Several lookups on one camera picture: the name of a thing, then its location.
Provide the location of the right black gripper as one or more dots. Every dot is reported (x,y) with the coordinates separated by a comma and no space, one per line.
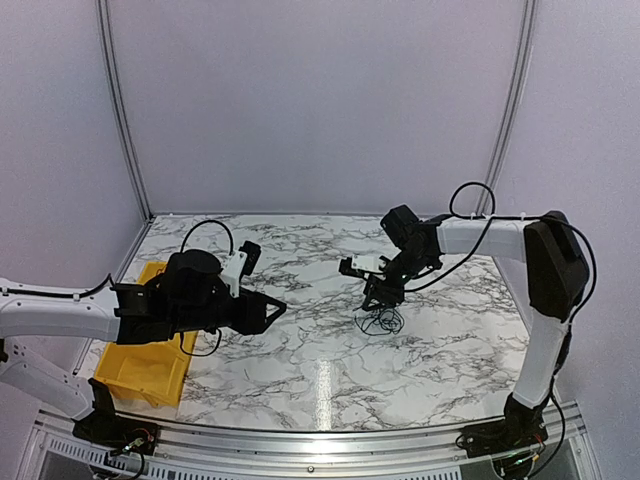
(389,297)

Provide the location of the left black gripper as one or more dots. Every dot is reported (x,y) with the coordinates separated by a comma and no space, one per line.
(251,321)

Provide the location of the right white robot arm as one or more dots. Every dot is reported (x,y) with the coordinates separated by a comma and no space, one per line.
(557,274)

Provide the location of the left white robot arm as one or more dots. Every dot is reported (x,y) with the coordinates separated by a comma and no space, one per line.
(43,311)

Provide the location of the yellow bin far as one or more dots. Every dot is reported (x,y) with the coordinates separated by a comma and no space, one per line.
(150,271)

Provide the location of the yellow bin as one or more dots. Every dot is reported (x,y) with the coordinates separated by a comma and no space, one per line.
(153,373)
(150,271)

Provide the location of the yellow bin near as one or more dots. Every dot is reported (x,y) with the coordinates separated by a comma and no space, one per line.
(153,373)

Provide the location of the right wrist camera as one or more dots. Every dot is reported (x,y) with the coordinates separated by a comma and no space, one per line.
(361,265)

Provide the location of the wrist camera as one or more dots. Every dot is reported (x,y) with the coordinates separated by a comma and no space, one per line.
(361,265)
(241,263)

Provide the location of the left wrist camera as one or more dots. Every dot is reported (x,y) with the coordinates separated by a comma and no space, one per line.
(241,263)

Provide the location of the front aluminium rail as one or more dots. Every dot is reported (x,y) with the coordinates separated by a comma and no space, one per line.
(185,451)

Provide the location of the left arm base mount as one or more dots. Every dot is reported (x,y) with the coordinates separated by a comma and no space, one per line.
(122,436)

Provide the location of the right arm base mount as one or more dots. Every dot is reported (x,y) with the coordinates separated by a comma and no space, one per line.
(513,455)

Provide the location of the right aluminium frame post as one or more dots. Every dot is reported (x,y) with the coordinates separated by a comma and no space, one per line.
(514,94)

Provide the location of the aluminium frame post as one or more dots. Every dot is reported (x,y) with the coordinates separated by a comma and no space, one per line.
(514,94)
(119,109)

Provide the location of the left aluminium frame post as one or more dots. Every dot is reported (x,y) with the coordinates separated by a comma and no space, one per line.
(119,109)

